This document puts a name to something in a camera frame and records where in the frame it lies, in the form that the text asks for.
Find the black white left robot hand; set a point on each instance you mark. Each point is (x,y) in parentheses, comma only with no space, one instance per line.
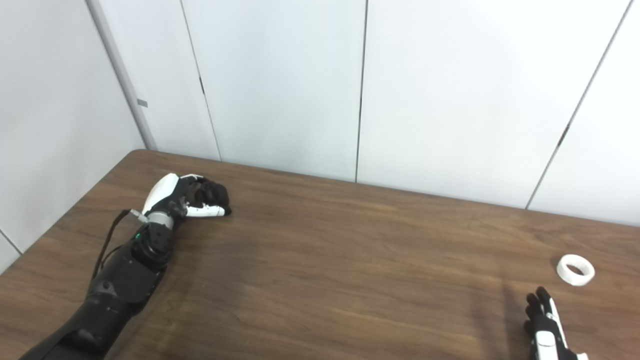
(162,192)

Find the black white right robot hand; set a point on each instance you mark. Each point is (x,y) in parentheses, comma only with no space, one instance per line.
(542,330)

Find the round black plastic part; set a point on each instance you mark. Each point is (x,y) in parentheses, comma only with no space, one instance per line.
(214,192)

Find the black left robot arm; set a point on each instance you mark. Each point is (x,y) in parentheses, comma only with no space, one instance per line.
(120,290)

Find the small grey wall tag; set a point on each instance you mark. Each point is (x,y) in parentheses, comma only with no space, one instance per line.
(142,103)

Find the grey wall corner post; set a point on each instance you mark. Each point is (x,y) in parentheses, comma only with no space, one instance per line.
(122,80)

